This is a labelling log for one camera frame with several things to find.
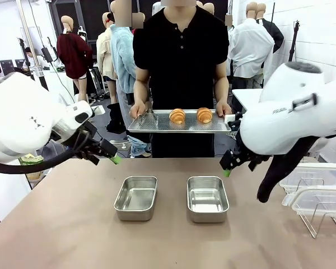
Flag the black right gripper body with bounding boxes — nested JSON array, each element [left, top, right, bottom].
[[231, 131, 270, 166]]

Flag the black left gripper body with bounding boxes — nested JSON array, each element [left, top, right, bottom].
[[77, 131, 105, 158]]

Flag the rectangular steel container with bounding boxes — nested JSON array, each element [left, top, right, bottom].
[[113, 175, 158, 222], [186, 175, 230, 224]]

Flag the metal serving tongs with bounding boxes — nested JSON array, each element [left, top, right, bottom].
[[137, 108, 159, 127]]

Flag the golden croissant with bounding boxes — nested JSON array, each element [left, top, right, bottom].
[[169, 108, 186, 124], [196, 107, 213, 124]]

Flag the perforated metal baking tray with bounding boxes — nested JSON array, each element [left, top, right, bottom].
[[127, 108, 232, 134]]

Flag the clear plastic container lid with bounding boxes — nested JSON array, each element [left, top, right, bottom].
[[279, 163, 336, 194], [281, 185, 336, 217]]

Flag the person's left forearm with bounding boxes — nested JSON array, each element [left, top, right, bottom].
[[214, 75, 230, 104]]

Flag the person's right forearm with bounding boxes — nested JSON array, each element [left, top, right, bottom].
[[133, 68, 152, 105]]

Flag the person's right hand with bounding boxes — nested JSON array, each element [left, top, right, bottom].
[[129, 100, 150, 120]]

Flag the person's left hand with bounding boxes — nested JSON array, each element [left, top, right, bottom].
[[215, 100, 233, 118]]

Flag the green snack bag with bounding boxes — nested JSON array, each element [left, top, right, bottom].
[[17, 153, 44, 180]]

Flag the mannequin in light blue fleece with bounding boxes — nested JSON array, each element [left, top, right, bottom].
[[109, 0, 152, 158]]

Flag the mannequin in cream jacket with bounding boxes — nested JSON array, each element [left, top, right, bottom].
[[96, 12, 119, 105]]

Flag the mannequin in dark red hoodie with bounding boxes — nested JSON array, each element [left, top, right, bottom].
[[56, 15, 94, 110]]

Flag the person's black shirt torso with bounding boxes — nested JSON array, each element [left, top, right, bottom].
[[132, 5, 230, 159]]

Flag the seated person in white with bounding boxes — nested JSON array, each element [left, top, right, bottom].
[[24, 47, 50, 69]]

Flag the mannequin in white shirt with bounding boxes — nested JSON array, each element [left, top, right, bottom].
[[228, 1, 276, 86]]

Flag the silver light stand pole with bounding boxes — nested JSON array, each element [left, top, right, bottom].
[[16, 0, 50, 93]]

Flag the black tripod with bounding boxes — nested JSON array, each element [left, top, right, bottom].
[[287, 20, 302, 63]]

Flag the mannequin in black jacket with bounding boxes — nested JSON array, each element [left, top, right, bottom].
[[256, 3, 285, 57]]

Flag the black right arm cable sleeve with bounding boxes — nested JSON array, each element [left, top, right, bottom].
[[256, 133, 318, 204]]

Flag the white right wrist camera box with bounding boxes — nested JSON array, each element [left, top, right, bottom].
[[224, 112, 243, 132]]

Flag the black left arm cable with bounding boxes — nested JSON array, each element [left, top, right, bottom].
[[0, 147, 83, 175]]

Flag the metal wire rack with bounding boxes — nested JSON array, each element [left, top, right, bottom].
[[284, 177, 336, 239]]

